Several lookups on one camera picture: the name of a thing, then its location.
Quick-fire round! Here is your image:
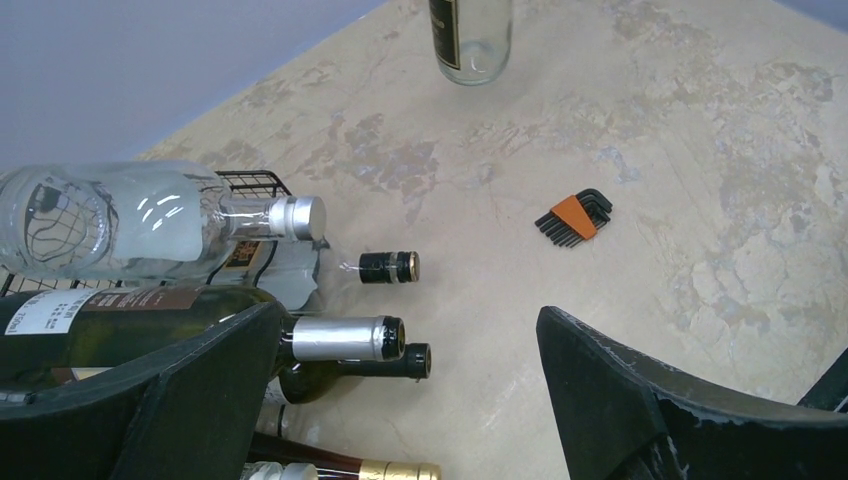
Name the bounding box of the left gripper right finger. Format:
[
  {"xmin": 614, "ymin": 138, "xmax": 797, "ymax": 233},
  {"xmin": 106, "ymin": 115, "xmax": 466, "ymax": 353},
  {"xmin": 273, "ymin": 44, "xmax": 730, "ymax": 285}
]
[{"xmin": 536, "ymin": 306, "xmax": 847, "ymax": 479}]

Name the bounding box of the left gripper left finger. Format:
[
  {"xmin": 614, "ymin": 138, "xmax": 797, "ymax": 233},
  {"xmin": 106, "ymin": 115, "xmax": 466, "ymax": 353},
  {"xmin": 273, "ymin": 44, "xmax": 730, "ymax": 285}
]
[{"xmin": 1, "ymin": 303, "xmax": 285, "ymax": 479}]

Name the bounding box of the dark green bottle silver foil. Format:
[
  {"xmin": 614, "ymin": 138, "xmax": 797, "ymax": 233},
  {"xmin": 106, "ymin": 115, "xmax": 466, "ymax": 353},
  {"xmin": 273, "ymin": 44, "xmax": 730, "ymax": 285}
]
[{"xmin": 1, "ymin": 285, "xmax": 406, "ymax": 392}]

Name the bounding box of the tall clear bottle no cap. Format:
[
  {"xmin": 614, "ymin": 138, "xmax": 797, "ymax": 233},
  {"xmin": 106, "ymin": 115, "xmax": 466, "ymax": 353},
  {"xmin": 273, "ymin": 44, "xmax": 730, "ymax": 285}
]
[{"xmin": 428, "ymin": 0, "xmax": 513, "ymax": 86}]

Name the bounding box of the clear round bottle silver cap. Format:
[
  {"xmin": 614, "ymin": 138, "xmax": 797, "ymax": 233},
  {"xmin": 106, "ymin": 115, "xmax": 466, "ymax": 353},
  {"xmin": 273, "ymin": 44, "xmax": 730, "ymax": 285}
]
[{"xmin": 240, "ymin": 461, "xmax": 319, "ymax": 480}]

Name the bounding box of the dark bottle black cap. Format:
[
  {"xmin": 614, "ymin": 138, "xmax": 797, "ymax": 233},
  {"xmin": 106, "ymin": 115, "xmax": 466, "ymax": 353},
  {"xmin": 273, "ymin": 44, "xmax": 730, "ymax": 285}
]
[{"xmin": 276, "ymin": 343, "xmax": 432, "ymax": 404}]

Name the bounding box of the red wine bottle gold foil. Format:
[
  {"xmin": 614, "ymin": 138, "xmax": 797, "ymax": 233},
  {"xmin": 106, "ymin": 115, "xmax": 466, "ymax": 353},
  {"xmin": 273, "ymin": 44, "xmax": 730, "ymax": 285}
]
[{"xmin": 247, "ymin": 433, "xmax": 443, "ymax": 480}]

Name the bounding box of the clear flat bottle black cap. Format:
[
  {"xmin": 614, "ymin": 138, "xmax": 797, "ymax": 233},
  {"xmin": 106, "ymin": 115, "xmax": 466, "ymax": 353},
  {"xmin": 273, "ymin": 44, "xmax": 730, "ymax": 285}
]
[{"xmin": 208, "ymin": 239, "xmax": 421, "ymax": 315}]

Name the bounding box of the top clear bottle silver cap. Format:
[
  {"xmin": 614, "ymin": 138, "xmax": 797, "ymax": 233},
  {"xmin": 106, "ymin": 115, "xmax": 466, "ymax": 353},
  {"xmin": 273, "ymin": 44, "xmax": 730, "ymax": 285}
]
[{"xmin": 1, "ymin": 160, "xmax": 327, "ymax": 281}]

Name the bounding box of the orange hex key set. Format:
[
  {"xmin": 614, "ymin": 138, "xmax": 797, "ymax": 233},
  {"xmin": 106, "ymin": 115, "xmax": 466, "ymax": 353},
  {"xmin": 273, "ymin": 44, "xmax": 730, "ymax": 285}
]
[{"xmin": 534, "ymin": 188, "xmax": 613, "ymax": 248}]

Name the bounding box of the black wire wine rack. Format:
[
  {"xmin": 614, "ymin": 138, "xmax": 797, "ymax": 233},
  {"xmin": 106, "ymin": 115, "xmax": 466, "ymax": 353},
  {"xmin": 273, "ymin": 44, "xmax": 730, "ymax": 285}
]
[{"xmin": 1, "ymin": 170, "xmax": 292, "ymax": 297}]

